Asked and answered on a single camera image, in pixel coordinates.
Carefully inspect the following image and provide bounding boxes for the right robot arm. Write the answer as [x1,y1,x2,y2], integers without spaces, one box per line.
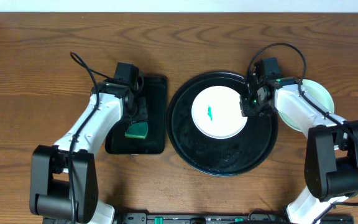
[240,73,358,223]

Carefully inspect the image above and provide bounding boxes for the mint plate bottom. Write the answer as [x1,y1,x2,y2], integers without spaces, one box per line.
[278,79,334,132]

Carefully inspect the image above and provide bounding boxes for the black round tray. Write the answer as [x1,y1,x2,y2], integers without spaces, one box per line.
[167,71,278,176]

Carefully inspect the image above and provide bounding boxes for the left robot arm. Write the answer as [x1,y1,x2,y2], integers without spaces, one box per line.
[29,82,147,223]

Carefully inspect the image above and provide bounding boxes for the black rectangular water tray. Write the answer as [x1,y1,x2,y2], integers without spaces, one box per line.
[105,77,167,154]

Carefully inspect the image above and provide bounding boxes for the green scrubbing sponge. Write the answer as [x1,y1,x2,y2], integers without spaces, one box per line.
[124,122,149,139]

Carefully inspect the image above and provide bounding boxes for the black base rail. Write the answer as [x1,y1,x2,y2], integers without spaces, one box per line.
[42,212,356,224]

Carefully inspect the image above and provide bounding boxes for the white plate top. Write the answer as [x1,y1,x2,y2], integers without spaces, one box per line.
[191,86,247,139]

